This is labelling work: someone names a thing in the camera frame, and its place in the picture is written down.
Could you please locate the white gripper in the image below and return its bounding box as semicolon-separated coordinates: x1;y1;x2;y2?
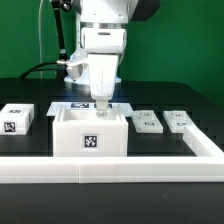
88;54;119;117

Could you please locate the white cabinet body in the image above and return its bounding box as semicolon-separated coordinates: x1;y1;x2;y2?
53;106;128;157

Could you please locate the white cabinet door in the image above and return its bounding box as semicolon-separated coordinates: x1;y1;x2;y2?
163;110;193;133
132;110;163;133

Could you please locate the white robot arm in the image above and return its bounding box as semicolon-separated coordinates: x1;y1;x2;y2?
67;0;161;116

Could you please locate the white cabinet top block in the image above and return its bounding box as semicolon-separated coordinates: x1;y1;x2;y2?
0;104;34;135

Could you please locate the white L-shaped fence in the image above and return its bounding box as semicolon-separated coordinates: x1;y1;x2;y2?
0;126;224;184

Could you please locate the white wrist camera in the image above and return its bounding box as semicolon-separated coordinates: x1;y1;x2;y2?
66;55;87;80

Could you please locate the white marker base plate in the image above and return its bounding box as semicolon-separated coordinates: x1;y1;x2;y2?
47;102;133;117

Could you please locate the black cable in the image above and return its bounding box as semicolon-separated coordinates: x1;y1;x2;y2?
18;61;66;80

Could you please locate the grey thin cable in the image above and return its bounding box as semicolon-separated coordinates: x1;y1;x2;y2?
37;0;46;80

